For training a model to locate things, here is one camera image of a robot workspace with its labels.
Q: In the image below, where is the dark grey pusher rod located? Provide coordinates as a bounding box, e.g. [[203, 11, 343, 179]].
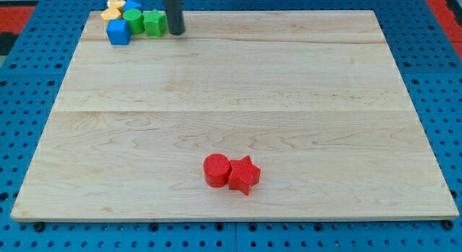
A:
[[163, 0, 186, 35]]

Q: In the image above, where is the red cylinder block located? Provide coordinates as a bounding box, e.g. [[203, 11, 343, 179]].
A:
[[203, 153, 231, 188]]

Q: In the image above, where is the red star block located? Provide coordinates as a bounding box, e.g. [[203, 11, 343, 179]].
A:
[[228, 155, 261, 196]]

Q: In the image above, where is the blue triangle block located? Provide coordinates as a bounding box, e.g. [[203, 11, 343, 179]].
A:
[[123, 0, 144, 12]]

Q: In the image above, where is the green cylinder block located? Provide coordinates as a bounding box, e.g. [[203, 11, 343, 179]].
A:
[[123, 9, 145, 35]]

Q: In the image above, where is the yellow pentagon block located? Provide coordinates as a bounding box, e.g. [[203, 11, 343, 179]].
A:
[[100, 8, 122, 22]]

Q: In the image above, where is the light wooden board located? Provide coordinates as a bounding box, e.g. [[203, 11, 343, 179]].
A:
[[11, 10, 459, 222]]

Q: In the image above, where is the green star block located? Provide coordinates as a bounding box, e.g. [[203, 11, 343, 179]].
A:
[[143, 9, 167, 38]]

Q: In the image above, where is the yellow heart block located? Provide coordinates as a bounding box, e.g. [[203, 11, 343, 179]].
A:
[[106, 0, 126, 12]]

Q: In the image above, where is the blue cube block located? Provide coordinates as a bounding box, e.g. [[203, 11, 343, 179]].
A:
[[106, 19, 131, 45]]

